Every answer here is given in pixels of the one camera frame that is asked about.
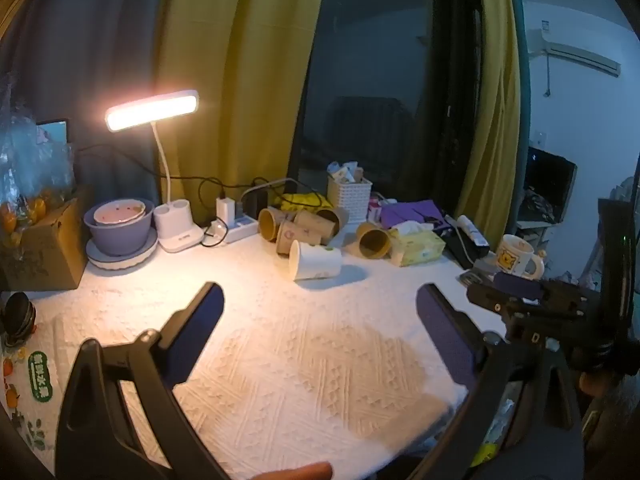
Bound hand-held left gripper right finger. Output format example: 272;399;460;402
407;283;584;480

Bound yellow cloth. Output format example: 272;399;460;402
276;191;334;212

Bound white air conditioner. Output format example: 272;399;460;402
522;2;624;79

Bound white woven basket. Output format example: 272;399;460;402
327;175;374;224

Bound black power adapter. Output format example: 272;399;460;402
242;187;269;219

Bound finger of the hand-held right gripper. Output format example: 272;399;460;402
492;272;547;304
466;282;522;319

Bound white textured table mat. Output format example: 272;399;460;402
0;232;507;480

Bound black case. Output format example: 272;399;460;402
442;229;490;271

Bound yellow tissue pack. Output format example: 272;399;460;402
389;223;447;268

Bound wide yellow curtain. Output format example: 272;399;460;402
154;0;332;227

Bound purple pouch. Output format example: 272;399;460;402
379;199;447;229

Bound white paper cup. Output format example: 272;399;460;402
289;239;344;281

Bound clear plastic bag of oranges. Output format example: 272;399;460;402
0;74;77;242

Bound white desk lamp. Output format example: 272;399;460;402
104;89;204;254

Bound black monitor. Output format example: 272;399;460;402
524;145;579;224

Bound small screen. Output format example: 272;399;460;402
35;118;71;149

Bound black round object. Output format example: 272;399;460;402
0;290;39;347

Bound narrow yellow curtain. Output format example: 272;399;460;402
452;0;524;222

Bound brown paper cup dark inside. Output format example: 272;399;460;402
355;222;394;260

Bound printed plastic package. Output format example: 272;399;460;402
0;339;67;467

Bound cardboard box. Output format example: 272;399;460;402
0;186;94;292

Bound white power strip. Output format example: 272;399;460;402
202;214;261;247

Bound purple bowl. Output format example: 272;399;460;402
83;199;155;257

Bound grey curtain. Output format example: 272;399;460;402
0;0;172;213

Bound white mug yellow print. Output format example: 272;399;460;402
494;233;546;281

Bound black cable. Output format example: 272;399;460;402
75;143;273;249

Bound packets in basket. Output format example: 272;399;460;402
327;160;367;184

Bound pink speckled bowl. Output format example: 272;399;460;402
93;198;147;225

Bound white cable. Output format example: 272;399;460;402
239;177;302;207

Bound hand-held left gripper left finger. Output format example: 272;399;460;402
55;282;232;480

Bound dark glass window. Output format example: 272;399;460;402
287;0;482;212

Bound white plug charger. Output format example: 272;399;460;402
215;197;237;229

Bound person's left hand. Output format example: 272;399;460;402
249;462;334;480

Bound brown paper cup yellow inside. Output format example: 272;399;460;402
257;207;297;241

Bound white scalloped plate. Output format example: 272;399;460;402
85;236;160;272

